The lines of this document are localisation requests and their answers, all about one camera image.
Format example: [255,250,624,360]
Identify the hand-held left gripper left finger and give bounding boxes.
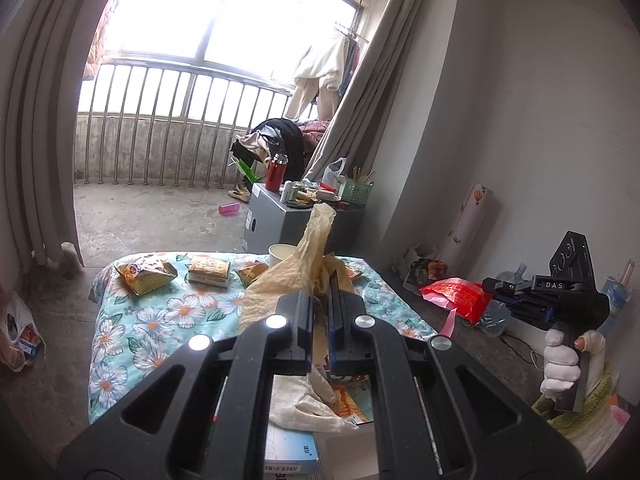
[56,290,317,480]

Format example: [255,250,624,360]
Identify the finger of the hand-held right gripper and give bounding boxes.
[492,299,555,324]
[482,276,535,302]

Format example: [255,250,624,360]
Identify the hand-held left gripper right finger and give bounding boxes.
[327,275,587,480]

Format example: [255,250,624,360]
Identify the beige plastic bag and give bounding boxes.
[240,202,373,436]

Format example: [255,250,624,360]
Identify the person's right hand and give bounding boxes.
[541,330,607,397]

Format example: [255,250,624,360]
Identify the clear large water jug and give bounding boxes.
[477,261,530,337]

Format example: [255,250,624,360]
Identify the red plastic bag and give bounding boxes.
[420,276,493,338]

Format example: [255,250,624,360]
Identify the balloon print paper roll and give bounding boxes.
[440,182,496,273]

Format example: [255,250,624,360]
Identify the small yellow snack wrapper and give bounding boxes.
[235,261,271,288]

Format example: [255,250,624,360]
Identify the orange noodle wrapper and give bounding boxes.
[331,382,374,423]

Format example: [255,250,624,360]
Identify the white paper cup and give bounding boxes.
[268,243,301,268]

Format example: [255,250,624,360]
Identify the dark snack bag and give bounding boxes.
[404,257,448,291]

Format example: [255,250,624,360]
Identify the crumpled white plastic bag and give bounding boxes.
[392,245,421,286]

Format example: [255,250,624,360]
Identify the beige cake packet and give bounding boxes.
[187,255,232,288]

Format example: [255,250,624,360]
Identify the grey cabinet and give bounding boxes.
[243,182,366,261]

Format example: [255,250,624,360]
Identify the green white fuzzy cloth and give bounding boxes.
[530,360,621,456]

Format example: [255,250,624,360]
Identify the pink cloth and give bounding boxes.
[607,400,632,426]

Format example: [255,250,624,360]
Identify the light blue paper box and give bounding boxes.
[264,420,323,480]

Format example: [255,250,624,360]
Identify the floral blanket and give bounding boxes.
[89,251,438,423]

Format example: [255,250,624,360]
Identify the heap of small packets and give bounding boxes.
[292,179,351,210]

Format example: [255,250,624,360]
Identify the green plastic basket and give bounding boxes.
[336,176,375,206]

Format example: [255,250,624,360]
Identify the knotted white plastic bag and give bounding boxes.
[321,157,348,188]

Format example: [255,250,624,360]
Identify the red thermos bottle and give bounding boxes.
[265,152,289,192]

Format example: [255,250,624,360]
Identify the yellow snack packet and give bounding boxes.
[112,255,178,295]

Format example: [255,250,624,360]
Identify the green plastic packet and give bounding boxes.
[235,157,263,183]

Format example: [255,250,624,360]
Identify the pile of dark clothes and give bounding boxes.
[230,117,326,176]

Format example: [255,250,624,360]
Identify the grey curtain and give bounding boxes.
[302,0,441,176]
[0,0,131,268]

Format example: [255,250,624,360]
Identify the dark hanging clothes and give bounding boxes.
[340,35,363,96]

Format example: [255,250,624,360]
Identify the white hanging jacket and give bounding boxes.
[285,30,351,121]

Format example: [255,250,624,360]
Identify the white bag with packets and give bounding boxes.
[0,290,46,373]

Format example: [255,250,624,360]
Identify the metal balcony railing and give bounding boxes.
[75,57,296,191]

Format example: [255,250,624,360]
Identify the window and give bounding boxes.
[90,0,361,91]

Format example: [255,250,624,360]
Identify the beige quilted jacket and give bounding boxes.
[84,0,121,81]

